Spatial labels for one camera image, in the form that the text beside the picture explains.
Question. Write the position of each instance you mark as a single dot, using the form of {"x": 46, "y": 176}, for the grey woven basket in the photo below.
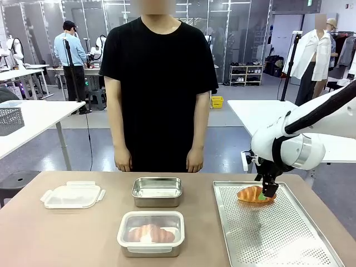
{"x": 11, "y": 119}

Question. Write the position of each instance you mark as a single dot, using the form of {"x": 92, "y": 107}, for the person's left forearm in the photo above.
{"x": 200, "y": 125}

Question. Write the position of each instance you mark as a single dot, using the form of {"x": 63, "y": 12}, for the white background desk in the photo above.
{"x": 25, "y": 73}

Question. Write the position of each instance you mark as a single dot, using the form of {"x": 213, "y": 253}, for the black round stool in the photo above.
{"x": 18, "y": 182}

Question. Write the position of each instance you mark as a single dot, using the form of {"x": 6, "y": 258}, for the person's left hand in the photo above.
{"x": 194, "y": 162}

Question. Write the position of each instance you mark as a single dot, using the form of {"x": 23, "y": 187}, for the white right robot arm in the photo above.
{"x": 286, "y": 139}

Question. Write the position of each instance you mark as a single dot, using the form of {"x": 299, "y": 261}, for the black bag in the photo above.
{"x": 274, "y": 65}

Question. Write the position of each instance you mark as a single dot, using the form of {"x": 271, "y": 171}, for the yellow plastic crate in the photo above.
{"x": 217, "y": 101}

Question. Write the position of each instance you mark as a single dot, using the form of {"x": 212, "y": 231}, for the hanging grey garment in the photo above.
{"x": 347, "y": 53}

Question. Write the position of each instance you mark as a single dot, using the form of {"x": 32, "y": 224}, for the large white side table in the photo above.
{"x": 250, "y": 114}

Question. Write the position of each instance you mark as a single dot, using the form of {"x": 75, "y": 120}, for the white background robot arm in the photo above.
{"x": 98, "y": 48}
{"x": 15, "y": 51}

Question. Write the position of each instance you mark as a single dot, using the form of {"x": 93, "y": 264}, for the black tripod pole white top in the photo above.
{"x": 289, "y": 64}

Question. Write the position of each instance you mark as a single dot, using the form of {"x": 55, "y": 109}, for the clear plastic container lid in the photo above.
{"x": 151, "y": 218}
{"x": 72, "y": 196}

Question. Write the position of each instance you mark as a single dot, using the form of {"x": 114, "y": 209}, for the person in black t-shirt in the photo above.
{"x": 158, "y": 97}

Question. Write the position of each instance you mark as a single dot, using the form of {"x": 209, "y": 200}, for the perforated metal baking tray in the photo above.
{"x": 272, "y": 236}

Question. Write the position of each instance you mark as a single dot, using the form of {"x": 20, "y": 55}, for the croissant bread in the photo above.
{"x": 151, "y": 233}
{"x": 249, "y": 194}

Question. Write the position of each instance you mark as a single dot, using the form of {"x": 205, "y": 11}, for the mannequin with beige hat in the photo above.
{"x": 332, "y": 36}

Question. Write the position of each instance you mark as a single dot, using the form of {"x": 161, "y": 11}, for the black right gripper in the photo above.
{"x": 268, "y": 169}

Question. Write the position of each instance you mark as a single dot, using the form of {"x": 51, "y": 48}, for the mannequin in white shirt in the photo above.
{"x": 311, "y": 61}

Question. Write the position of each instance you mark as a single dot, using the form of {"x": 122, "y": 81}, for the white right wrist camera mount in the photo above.
{"x": 247, "y": 161}

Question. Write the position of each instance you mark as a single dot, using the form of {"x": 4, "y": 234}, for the white shoe rack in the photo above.
{"x": 246, "y": 75}

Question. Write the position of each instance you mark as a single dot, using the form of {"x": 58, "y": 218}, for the person's right hand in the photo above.
{"x": 123, "y": 160}

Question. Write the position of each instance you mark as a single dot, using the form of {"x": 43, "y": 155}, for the empty steel container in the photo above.
{"x": 157, "y": 192}

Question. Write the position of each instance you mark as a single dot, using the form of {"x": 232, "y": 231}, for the grey plastic step stool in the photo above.
{"x": 96, "y": 99}

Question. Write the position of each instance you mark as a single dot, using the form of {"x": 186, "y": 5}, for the man in blue shirt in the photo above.
{"x": 68, "y": 55}

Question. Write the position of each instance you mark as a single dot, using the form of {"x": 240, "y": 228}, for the person's right forearm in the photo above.
{"x": 118, "y": 116}

